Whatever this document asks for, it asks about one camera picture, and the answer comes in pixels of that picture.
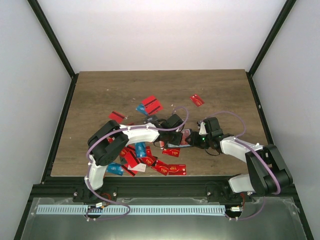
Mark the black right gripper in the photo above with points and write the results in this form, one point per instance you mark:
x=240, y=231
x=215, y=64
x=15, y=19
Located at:
x=196, y=143

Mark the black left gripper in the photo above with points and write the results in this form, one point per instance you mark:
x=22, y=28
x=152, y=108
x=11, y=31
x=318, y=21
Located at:
x=170, y=122

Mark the red VIP card carried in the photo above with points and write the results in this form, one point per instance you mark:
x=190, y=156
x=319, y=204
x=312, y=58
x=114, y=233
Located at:
x=185, y=134

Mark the black card holder wallet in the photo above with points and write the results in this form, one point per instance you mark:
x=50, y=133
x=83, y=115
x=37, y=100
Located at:
x=169, y=145

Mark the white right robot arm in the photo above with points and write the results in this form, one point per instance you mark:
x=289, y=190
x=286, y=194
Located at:
x=267, y=170

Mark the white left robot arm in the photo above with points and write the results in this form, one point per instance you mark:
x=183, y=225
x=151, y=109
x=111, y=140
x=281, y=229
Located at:
x=107, y=143

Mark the black VIP card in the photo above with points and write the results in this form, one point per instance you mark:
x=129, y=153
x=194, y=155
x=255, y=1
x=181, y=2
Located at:
x=150, y=118

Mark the red striped card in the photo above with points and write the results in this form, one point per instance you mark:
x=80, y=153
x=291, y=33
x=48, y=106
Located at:
x=153, y=107
x=116, y=116
x=149, y=100

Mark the lone red VIP card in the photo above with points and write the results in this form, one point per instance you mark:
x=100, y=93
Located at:
x=197, y=100

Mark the red striped card top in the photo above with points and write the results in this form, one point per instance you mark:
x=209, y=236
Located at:
x=149, y=100

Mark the blue card under red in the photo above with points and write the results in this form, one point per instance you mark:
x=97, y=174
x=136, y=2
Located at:
x=141, y=109

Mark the blue VIP card centre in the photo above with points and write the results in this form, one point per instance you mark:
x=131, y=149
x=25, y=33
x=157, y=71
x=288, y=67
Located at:
x=140, y=149

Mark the white card front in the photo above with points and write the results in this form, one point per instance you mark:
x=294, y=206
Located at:
x=141, y=167

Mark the red striped card left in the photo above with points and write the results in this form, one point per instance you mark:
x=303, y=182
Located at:
x=116, y=116

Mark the blue card front left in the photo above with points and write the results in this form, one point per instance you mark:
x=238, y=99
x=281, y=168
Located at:
x=115, y=168

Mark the black front frame rail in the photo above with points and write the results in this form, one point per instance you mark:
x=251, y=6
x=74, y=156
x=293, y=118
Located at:
x=211, y=188

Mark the black frame post right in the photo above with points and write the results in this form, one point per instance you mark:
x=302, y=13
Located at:
x=277, y=25

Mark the black frame post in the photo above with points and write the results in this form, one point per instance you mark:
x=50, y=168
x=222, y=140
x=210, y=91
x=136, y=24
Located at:
x=277, y=25
x=41, y=17

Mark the light blue slotted cable duct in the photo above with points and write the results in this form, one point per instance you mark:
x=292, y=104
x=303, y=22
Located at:
x=137, y=210

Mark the black frame post left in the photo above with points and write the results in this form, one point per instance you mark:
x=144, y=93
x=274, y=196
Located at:
x=41, y=17

